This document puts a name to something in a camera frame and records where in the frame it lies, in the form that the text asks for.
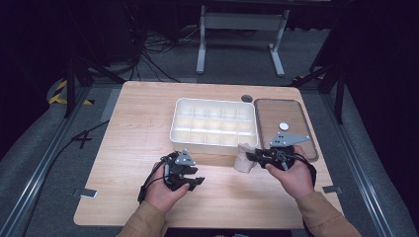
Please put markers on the white metal stand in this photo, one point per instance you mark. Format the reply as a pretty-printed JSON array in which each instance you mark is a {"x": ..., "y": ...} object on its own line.
[{"x": 242, "y": 21}]

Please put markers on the person's left hand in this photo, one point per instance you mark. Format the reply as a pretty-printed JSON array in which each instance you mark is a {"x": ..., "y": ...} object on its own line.
[{"x": 161, "y": 196}]

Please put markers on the grey tape piece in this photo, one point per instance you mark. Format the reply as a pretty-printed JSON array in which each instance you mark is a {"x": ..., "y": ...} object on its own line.
[
  {"x": 85, "y": 193},
  {"x": 332, "y": 189}
]

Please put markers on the grey table grommet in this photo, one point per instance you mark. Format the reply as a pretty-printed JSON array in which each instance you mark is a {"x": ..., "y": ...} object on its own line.
[{"x": 246, "y": 98}]

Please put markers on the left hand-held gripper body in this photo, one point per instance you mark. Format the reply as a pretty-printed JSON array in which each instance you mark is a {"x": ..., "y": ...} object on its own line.
[{"x": 179, "y": 171}]

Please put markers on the black tripod stand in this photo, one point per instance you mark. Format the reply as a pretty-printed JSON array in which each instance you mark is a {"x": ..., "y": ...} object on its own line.
[
  {"x": 70, "y": 85},
  {"x": 339, "y": 89}
]

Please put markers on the person's right hand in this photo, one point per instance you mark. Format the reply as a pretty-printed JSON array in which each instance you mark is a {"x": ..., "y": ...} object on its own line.
[{"x": 294, "y": 179}]

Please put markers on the white round disc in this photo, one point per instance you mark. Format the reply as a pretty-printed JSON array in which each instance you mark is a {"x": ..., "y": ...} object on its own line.
[{"x": 284, "y": 126}]

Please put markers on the yellow black striped tape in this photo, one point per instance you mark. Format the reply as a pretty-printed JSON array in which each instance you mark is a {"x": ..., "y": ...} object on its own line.
[{"x": 56, "y": 97}]

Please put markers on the brown wooden tray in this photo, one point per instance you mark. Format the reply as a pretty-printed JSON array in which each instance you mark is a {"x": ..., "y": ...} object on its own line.
[{"x": 280, "y": 113}]

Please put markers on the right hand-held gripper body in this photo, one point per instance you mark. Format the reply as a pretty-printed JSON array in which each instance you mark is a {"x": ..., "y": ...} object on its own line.
[{"x": 280, "y": 154}]

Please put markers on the beige sock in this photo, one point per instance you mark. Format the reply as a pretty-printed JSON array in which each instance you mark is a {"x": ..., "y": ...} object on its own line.
[{"x": 243, "y": 163}]

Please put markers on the white divided storage box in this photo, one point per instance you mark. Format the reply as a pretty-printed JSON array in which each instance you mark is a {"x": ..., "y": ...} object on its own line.
[{"x": 197, "y": 148}]

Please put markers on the aluminium floor rail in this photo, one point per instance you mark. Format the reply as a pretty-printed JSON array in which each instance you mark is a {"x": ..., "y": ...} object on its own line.
[
  {"x": 39, "y": 174},
  {"x": 359, "y": 171}
]

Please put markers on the black tape cross mark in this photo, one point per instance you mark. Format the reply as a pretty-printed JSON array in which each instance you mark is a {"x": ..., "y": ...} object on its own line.
[{"x": 82, "y": 138}]

